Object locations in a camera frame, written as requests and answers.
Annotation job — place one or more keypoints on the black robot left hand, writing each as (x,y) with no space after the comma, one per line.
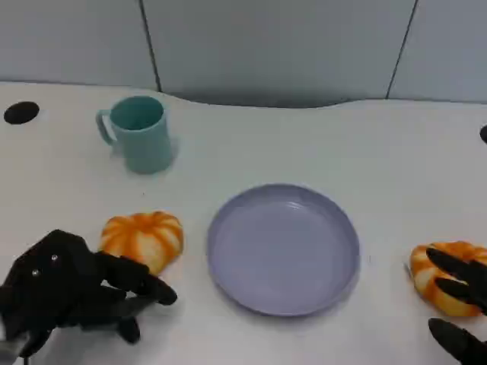
(57,281)

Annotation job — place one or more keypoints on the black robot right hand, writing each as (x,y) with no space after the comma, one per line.
(462,268)

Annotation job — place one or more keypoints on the orange white toy bread roll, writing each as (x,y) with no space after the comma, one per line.
(141,235)
(424,266)

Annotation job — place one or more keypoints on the pale green mug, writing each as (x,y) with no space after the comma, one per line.
(146,146)

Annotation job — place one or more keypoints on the lilac plate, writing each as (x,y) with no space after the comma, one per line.
(283,251)

